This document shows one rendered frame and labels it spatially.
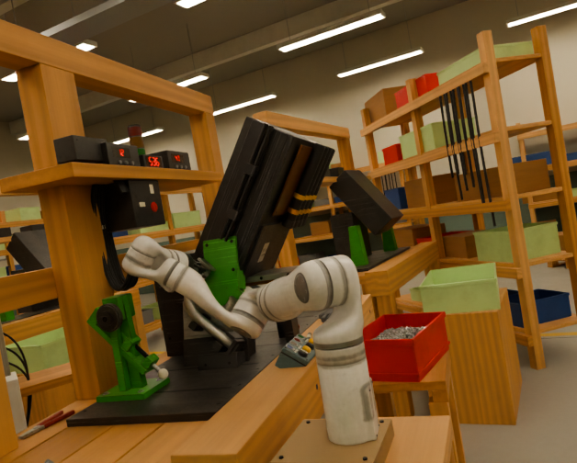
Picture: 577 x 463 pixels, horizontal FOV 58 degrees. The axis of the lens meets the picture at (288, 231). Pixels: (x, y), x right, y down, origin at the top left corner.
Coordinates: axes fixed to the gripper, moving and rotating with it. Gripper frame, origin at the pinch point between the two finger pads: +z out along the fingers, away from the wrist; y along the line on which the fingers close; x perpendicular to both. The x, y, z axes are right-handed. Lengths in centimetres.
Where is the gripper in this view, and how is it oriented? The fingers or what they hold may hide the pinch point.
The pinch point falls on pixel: (201, 268)
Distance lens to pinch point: 164.5
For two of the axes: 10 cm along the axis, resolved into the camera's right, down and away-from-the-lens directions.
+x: -6.0, 7.9, 0.8
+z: 3.4, 1.7, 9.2
